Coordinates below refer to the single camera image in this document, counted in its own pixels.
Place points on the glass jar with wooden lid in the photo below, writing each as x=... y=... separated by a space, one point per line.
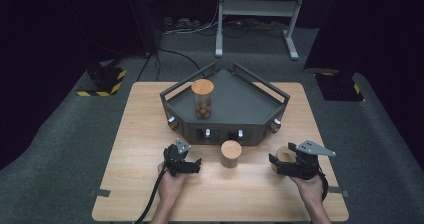
x=283 y=155

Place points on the black base with striped tape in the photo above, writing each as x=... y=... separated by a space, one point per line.
x=336 y=87
x=106 y=79

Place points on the grey metal stand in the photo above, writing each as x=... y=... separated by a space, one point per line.
x=256 y=8

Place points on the glass jar with brown balls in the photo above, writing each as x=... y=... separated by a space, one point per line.
x=202 y=99

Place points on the dark curtain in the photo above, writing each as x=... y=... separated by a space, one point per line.
x=50 y=24
x=376 y=24

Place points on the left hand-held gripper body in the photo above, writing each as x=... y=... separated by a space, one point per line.
x=175 y=157

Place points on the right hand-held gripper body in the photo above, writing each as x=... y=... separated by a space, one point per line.
x=308 y=165

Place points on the glass jar with red contents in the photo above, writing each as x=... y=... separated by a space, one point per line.
x=231 y=152

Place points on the person's left hand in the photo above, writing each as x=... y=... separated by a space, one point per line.
x=170 y=189

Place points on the person's right hand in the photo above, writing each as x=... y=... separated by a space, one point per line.
x=311 y=190

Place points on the grey corner storage rack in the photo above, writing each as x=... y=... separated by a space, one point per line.
x=240 y=104

